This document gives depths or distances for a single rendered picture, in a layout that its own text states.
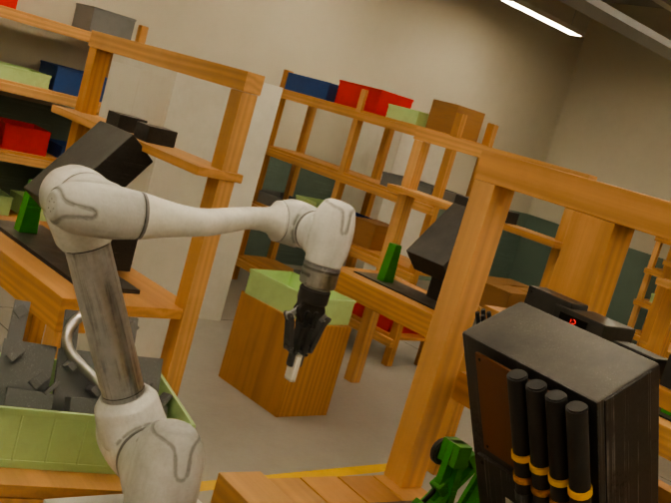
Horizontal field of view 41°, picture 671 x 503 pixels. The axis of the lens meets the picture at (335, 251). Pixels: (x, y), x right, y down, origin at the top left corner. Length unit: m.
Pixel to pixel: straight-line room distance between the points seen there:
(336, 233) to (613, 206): 0.74
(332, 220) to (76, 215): 0.59
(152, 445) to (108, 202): 0.54
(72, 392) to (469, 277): 1.23
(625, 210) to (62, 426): 1.58
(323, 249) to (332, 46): 8.69
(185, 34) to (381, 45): 2.78
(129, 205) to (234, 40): 8.06
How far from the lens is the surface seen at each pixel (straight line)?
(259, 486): 2.52
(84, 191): 1.83
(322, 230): 2.06
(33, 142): 8.35
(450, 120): 7.57
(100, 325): 2.07
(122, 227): 1.84
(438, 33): 11.90
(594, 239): 2.40
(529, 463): 1.79
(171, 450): 1.99
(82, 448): 2.60
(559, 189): 2.50
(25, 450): 2.57
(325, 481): 2.72
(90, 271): 2.02
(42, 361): 2.79
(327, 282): 2.09
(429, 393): 2.75
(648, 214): 2.33
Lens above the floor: 1.92
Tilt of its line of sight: 8 degrees down
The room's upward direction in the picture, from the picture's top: 16 degrees clockwise
